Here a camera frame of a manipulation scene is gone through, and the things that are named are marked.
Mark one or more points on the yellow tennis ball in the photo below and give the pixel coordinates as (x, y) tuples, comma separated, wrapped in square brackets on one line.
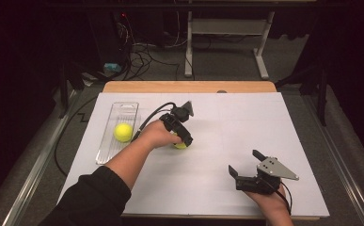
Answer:
[(123, 132), (180, 145)]

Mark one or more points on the white metal stand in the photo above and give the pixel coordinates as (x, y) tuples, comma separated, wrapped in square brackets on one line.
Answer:
[(229, 26)]

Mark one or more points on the black sleeve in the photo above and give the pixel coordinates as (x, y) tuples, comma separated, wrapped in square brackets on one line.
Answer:
[(88, 201)]

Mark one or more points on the wooden table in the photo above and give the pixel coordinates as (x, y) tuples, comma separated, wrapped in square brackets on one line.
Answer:
[(189, 87)]

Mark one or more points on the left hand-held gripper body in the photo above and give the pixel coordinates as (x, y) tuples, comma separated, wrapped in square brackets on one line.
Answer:
[(178, 117)]

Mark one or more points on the black computer tower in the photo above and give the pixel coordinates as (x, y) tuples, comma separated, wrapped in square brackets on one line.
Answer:
[(107, 40)]

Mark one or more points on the black stand leg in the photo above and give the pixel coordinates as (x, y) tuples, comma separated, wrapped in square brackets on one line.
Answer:
[(322, 94), (64, 91)]

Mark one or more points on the white board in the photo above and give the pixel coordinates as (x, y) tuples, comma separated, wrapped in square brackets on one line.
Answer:
[(226, 125)]

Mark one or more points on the metal floor rail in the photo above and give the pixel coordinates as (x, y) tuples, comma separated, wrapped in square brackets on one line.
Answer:
[(336, 157), (35, 166)]

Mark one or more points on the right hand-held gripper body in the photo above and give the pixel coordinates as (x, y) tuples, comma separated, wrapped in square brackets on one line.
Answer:
[(275, 169)]

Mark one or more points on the clear plastic tray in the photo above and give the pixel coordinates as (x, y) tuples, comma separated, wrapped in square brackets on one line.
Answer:
[(107, 150)]

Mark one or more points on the teal small object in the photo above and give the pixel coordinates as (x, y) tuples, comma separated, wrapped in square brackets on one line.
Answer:
[(112, 67)]

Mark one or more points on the person's left hand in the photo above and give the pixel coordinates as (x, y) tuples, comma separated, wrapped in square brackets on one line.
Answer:
[(157, 135)]

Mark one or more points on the person's right hand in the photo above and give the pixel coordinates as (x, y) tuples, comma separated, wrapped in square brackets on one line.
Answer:
[(273, 202)]

